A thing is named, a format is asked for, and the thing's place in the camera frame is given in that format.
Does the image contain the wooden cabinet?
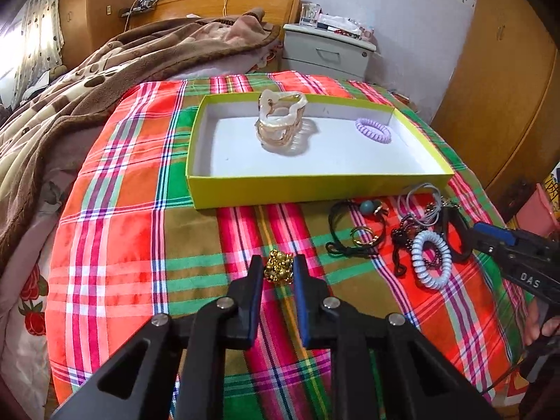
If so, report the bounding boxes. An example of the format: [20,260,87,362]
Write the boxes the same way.
[59,0,141,68]

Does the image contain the grey elastic hair ties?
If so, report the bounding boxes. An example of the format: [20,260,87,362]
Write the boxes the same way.
[400,183,442,229]

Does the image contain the pink box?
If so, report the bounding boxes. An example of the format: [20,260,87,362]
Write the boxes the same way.
[518,181,560,239]

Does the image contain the black cable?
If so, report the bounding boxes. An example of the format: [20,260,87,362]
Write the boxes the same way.
[483,345,532,397]

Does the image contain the clear glass cup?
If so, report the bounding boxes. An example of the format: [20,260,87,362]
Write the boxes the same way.
[300,3,322,27]

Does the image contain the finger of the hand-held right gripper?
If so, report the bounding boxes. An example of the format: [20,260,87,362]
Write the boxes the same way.
[472,222,519,246]
[475,235,512,262]

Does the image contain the white plastic packet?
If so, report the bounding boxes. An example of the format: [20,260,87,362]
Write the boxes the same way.
[318,14,363,32]

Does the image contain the beige hair claw clip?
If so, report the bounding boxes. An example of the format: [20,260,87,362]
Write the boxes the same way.
[255,90,309,150]

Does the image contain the patterned curtain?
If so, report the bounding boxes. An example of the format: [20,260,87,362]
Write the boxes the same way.
[0,0,64,97]

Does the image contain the large wooden wardrobe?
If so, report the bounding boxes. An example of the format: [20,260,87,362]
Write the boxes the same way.
[431,0,560,224]

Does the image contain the wooden headboard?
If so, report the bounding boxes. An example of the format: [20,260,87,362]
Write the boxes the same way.
[127,0,303,31]

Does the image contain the black wristband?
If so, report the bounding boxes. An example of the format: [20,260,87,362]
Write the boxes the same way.
[433,205,475,266]

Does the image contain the floral bed sheet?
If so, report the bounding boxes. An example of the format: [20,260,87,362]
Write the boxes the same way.
[0,227,57,407]

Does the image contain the gold bead bracelet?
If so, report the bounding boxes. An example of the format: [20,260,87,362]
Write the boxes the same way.
[265,249,295,286]

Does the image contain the dark beaded necklace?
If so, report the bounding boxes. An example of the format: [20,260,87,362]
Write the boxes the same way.
[391,214,442,277]

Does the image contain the grey nightstand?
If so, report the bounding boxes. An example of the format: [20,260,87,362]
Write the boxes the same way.
[280,24,378,83]

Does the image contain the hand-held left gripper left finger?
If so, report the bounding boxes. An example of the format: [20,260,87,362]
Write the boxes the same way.
[50,254,265,420]

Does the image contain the light blue spiral hair tie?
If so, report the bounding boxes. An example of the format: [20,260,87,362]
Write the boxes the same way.
[410,230,451,290]

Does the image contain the purple spiral hair tie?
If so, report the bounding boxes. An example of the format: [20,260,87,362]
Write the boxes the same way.
[355,117,393,144]

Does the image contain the black hair tie with beads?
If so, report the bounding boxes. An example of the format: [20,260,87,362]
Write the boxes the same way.
[326,199,390,258]

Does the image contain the power strip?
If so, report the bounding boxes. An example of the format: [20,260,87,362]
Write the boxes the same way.
[120,0,160,16]

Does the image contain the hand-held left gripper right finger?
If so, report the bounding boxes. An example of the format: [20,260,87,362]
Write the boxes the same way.
[292,254,504,420]

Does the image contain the yellow printed bag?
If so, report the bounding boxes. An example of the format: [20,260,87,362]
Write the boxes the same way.
[542,168,560,222]

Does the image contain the brown patterned blanket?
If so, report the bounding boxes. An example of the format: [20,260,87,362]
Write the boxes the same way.
[0,9,283,272]

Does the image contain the yellow-green cardboard box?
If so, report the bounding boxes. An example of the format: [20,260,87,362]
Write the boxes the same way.
[186,92,456,210]

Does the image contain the plaid cloth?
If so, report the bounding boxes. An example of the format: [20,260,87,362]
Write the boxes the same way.
[46,72,532,407]

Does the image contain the person's right hand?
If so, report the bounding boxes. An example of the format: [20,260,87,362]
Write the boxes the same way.
[523,300,560,347]

